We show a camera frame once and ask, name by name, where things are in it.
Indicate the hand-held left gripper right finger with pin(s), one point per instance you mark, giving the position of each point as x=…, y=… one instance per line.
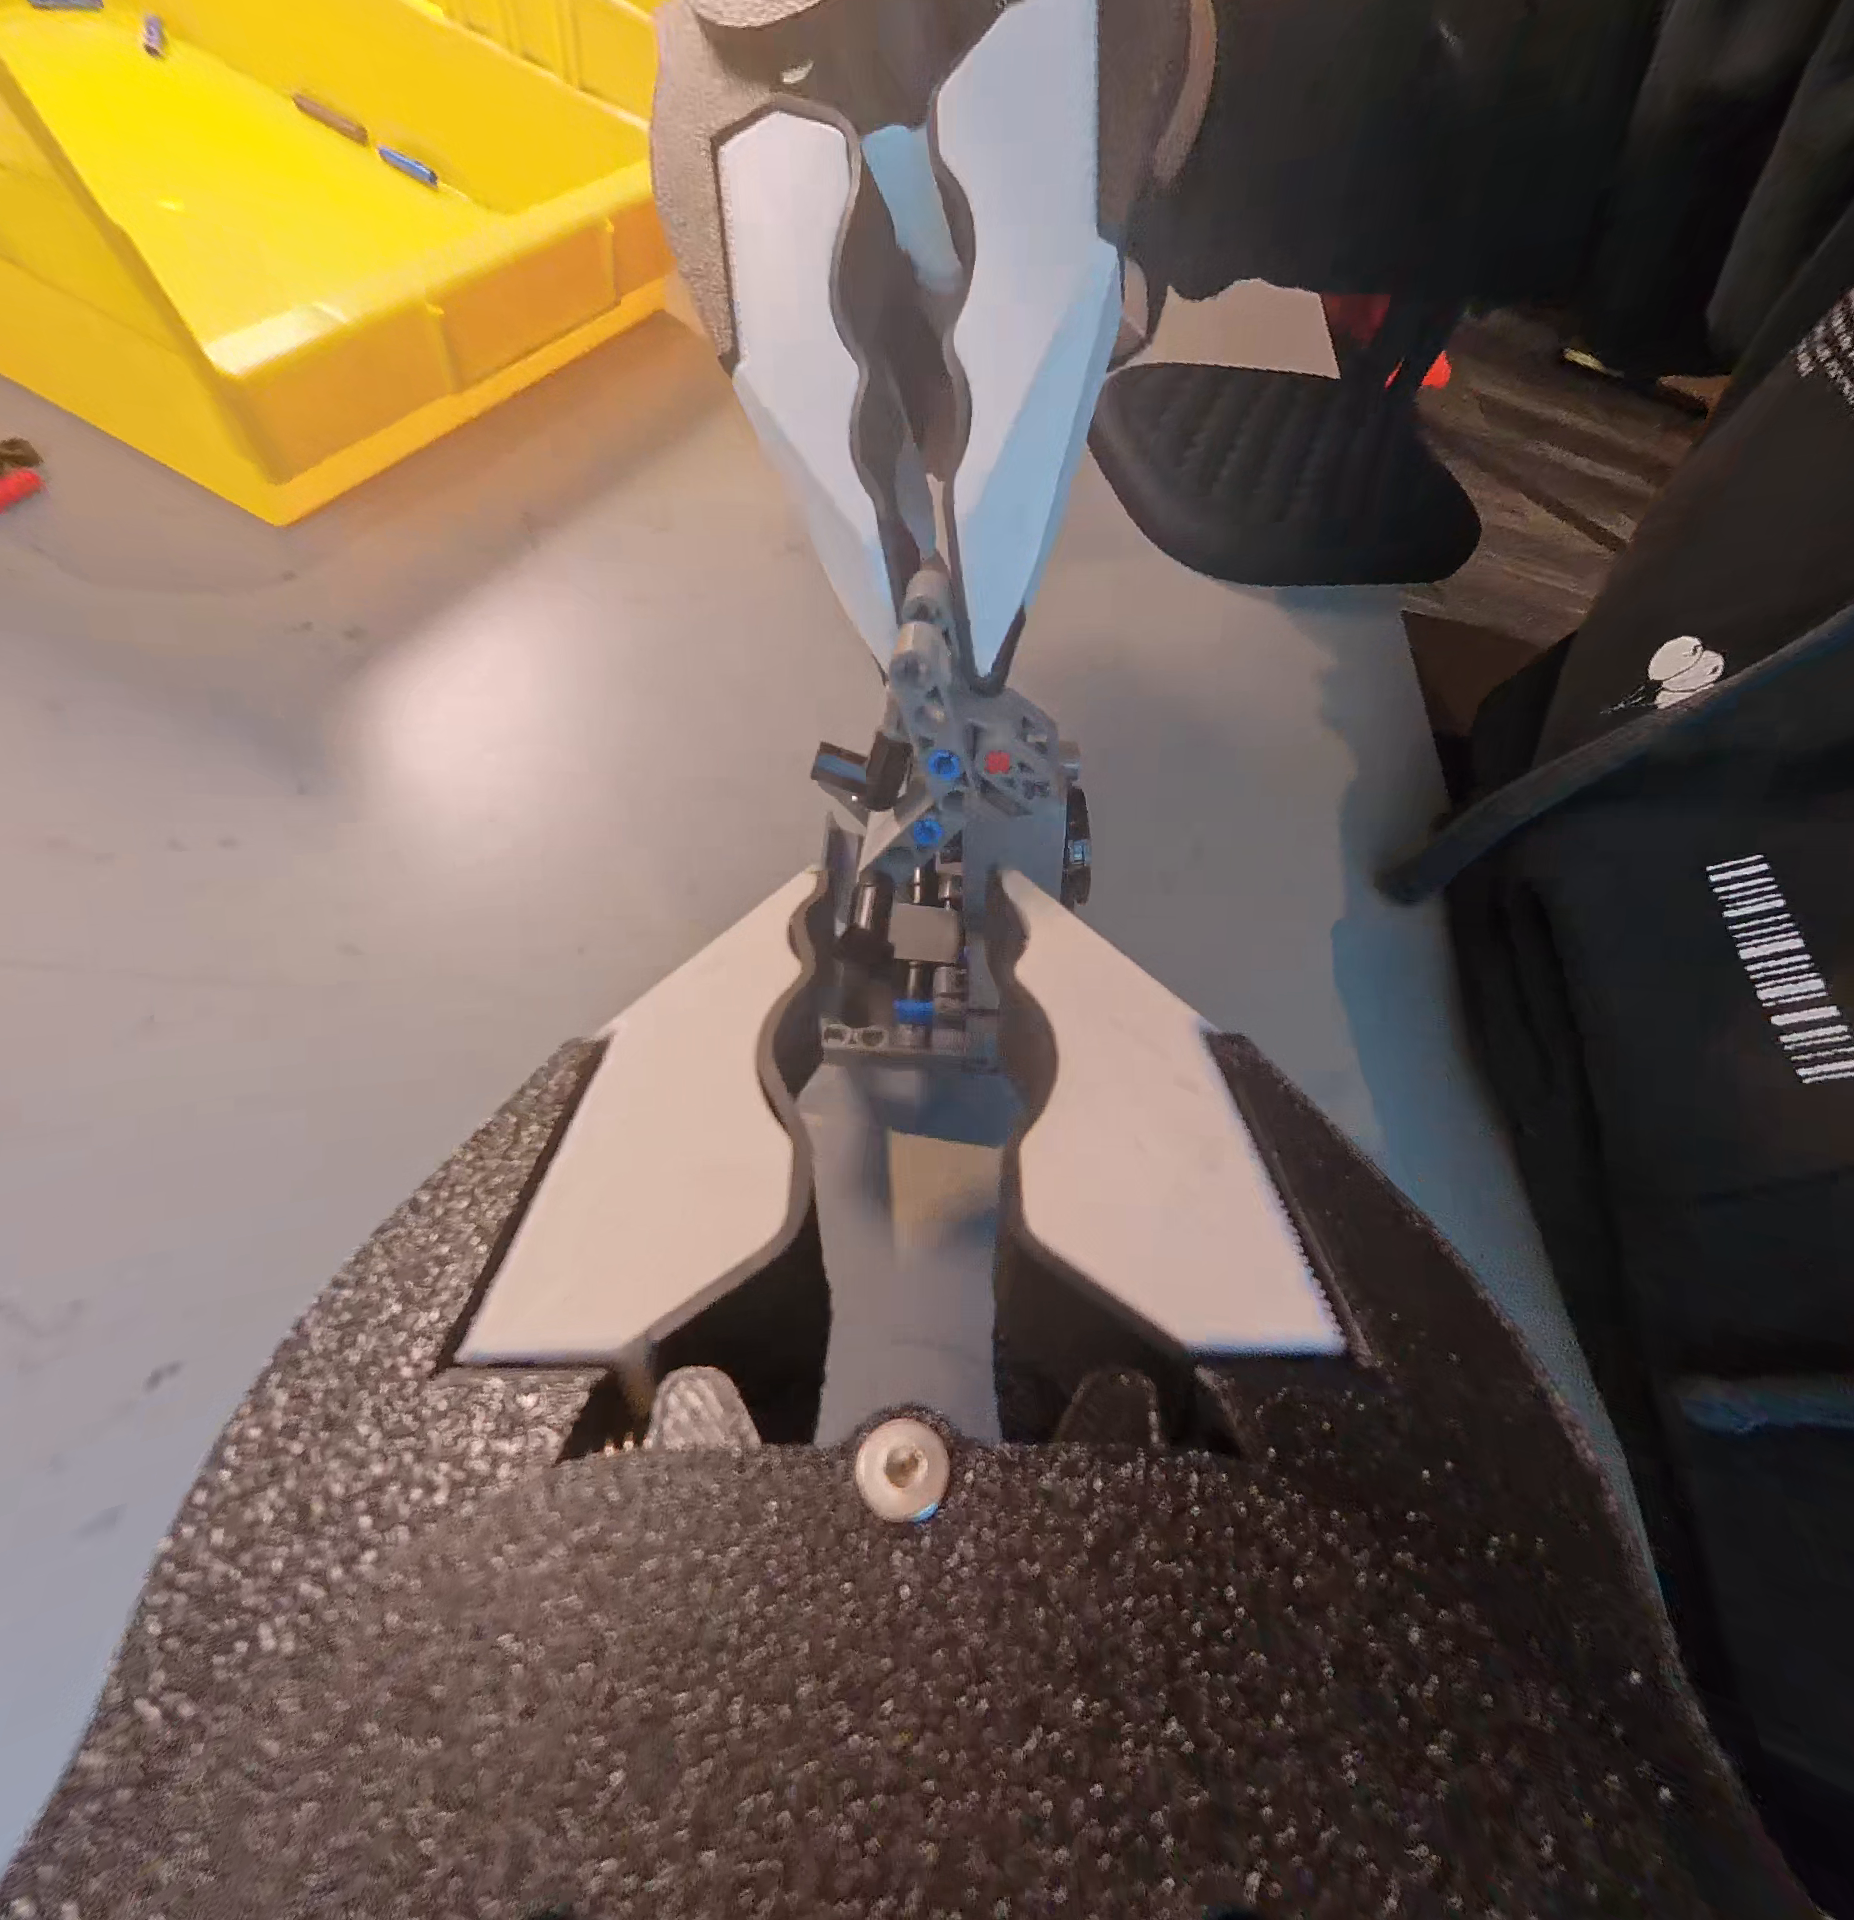
x=1169, y=1201

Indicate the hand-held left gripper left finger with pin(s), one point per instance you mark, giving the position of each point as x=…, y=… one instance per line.
x=643, y=1185

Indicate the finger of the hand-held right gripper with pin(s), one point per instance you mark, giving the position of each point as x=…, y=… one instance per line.
x=794, y=301
x=1040, y=301

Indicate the grey motor block assembly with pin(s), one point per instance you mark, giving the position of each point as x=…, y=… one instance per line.
x=928, y=944

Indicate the dark grey brick beam assembly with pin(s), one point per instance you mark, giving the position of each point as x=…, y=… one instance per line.
x=928, y=688

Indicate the grey desk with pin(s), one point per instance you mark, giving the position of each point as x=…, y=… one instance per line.
x=343, y=901

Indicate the blue axle pin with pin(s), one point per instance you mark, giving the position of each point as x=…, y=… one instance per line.
x=409, y=165

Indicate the person's black hoodie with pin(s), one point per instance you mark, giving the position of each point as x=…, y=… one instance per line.
x=1691, y=901

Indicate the scattered small building pins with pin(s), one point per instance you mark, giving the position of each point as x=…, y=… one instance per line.
x=5, y=479

